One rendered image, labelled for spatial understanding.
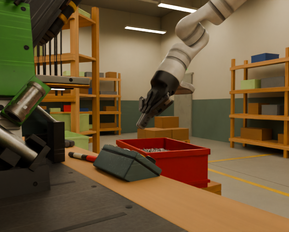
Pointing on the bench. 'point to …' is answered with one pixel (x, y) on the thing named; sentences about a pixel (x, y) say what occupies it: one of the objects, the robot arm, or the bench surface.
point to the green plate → (10, 48)
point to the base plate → (74, 208)
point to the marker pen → (82, 156)
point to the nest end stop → (38, 159)
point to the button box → (125, 164)
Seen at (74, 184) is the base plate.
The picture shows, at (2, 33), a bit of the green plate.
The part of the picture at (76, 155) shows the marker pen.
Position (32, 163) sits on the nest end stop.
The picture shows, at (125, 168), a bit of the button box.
